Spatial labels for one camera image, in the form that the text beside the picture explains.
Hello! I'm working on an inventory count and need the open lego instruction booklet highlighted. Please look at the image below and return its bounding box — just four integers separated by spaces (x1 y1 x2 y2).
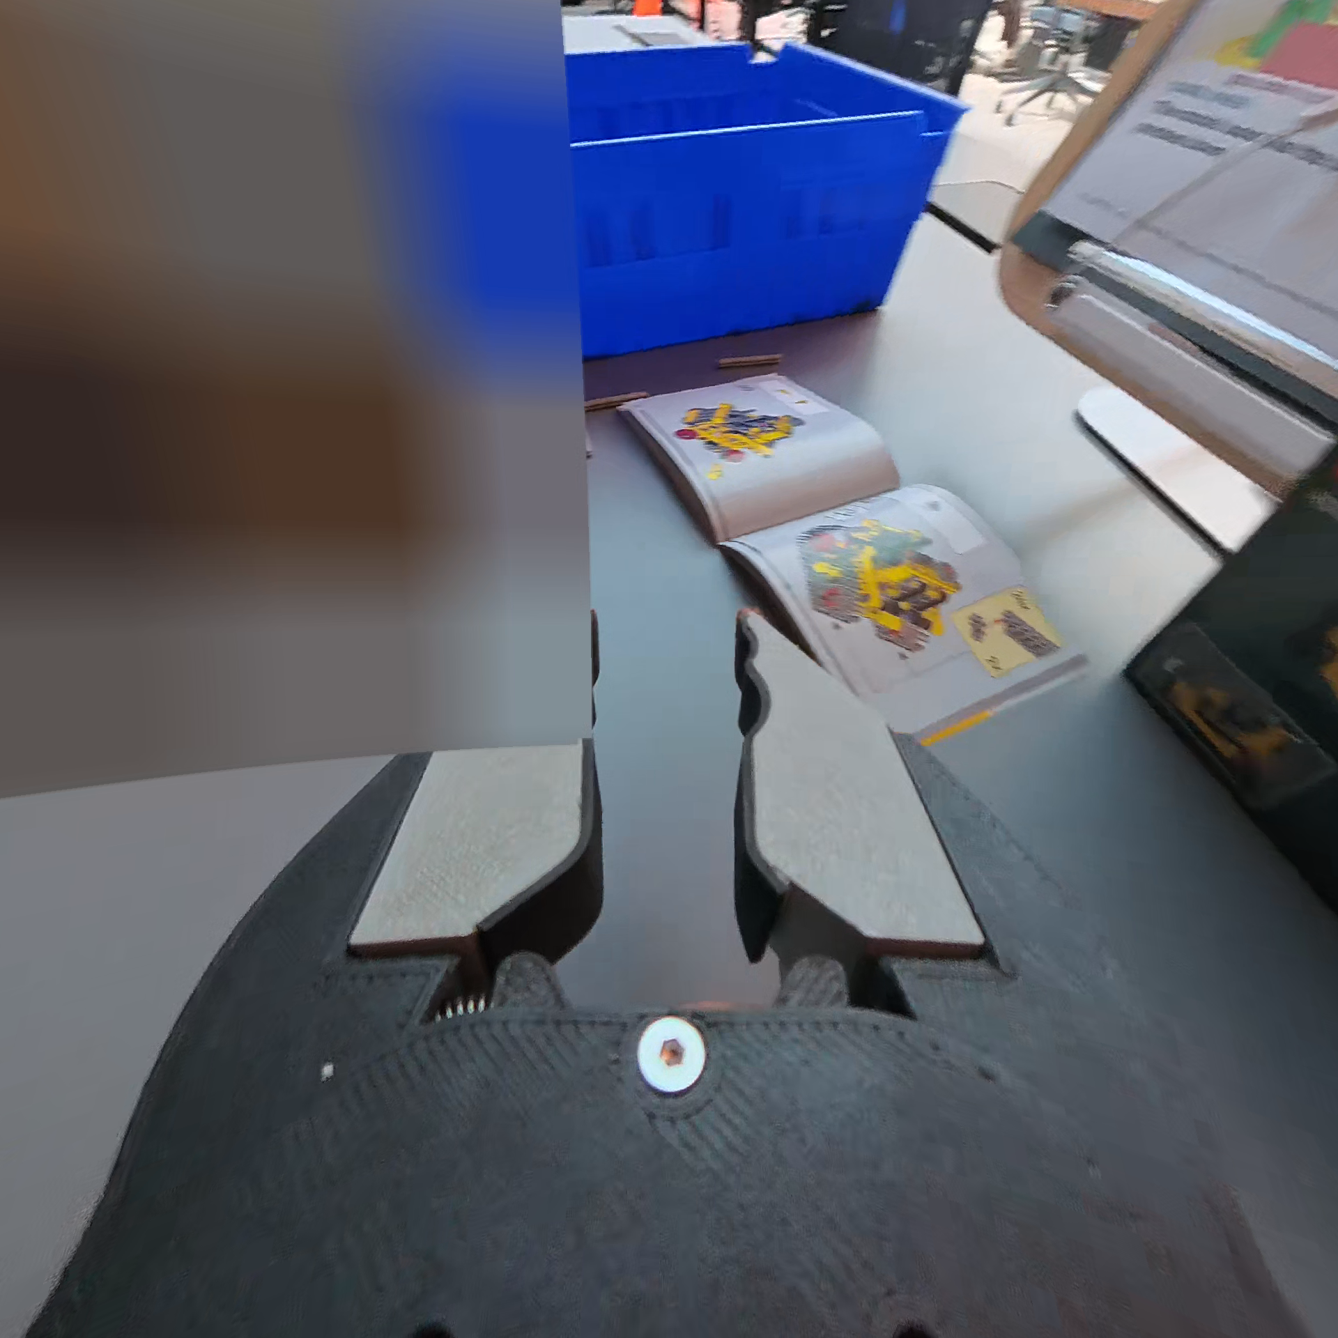
617 372 1091 747

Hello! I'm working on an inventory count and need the wooden clipboard with metal clip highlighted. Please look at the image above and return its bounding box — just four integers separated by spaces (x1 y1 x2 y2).
998 0 1338 493

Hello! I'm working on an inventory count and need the blue plastic bin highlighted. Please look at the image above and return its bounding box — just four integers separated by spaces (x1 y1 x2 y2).
565 39 970 362

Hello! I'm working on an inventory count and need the grey office chair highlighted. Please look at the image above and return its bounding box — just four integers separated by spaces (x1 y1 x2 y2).
993 0 1121 127

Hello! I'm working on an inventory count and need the silver stand base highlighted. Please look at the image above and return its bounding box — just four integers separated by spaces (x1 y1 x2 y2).
1076 385 1284 554

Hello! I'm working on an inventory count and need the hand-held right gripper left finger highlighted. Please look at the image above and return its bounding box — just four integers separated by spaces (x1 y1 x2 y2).
348 609 605 966

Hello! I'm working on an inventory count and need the printed paper sheet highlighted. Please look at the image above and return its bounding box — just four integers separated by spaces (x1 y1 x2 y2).
1043 0 1338 308

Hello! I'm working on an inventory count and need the black lego box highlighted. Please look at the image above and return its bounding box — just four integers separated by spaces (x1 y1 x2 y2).
1125 468 1338 903

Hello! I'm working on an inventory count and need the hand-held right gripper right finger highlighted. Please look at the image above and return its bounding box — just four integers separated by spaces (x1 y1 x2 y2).
732 609 987 965

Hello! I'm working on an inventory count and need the black office chair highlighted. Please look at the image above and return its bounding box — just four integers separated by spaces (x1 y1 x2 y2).
827 0 994 100

